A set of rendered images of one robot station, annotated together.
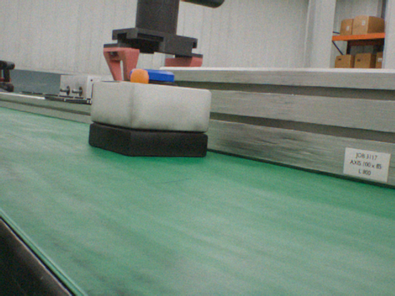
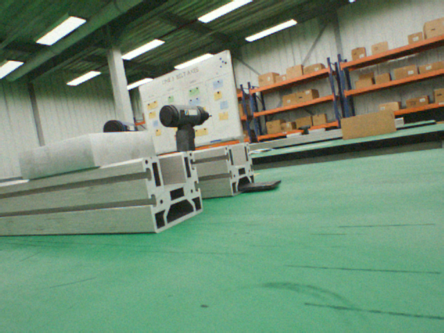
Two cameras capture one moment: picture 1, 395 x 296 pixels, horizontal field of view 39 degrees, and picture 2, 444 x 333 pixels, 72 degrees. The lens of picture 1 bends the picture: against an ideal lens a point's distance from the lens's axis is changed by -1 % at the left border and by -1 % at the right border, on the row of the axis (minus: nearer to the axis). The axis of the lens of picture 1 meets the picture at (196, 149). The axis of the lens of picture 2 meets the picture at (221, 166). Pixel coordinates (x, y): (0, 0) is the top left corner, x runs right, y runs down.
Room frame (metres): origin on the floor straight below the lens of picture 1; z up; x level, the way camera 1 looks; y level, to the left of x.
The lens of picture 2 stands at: (-0.34, -0.36, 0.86)
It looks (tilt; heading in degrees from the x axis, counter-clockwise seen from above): 3 degrees down; 336
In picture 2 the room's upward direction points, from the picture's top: 10 degrees counter-clockwise
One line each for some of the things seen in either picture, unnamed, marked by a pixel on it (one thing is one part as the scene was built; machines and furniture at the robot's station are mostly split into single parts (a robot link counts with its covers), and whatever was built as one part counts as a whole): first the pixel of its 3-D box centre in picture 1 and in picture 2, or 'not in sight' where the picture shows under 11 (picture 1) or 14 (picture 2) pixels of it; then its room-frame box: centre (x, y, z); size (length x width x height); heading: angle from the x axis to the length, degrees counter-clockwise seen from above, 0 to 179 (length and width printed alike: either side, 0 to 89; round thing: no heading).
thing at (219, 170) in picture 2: not in sight; (94, 187); (0.47, -0.38, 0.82); 0.80 x 0.10 x 0.09; 36
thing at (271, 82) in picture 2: not in sight; (297, 114); (7.92, -7.10, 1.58); 2.83 x 0.98 x 3.15; 31
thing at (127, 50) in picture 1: (135, 71); not in sight; (0.75, 0.09, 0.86); 0.07 x 0.07 x 0.09; 36
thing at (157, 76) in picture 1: (152, 81); not in sight; (0.51, 0.05, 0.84); 0.04 x 0.04 x 0.02
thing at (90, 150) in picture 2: not in sight; (89, 164); (0.15, -0.37, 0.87); 0.16 x 0.11 x 0.07; 36
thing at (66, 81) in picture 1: (76, 91); not in sight; (1.76, 0.39, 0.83); 0.11 x 0.10 x 0.10; 130
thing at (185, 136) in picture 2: not in sight; (195, 143); (0.49, -0.66, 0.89); 0.20 x 0.08 x 0.22; 120
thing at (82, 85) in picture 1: (89, 92); not in sight; (1.66, 0.33, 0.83); 0.11 x 0.10 x 0.10; 128
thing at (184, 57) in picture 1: (167, 74); not in sight; (0.78, 0.05, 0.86); 0.07 x 0.07 x 0.09; 36
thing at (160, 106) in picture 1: (157, 117); not in sight; (0.51, 0.04, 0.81); 0.10 x 0.08 x 0.06; 126
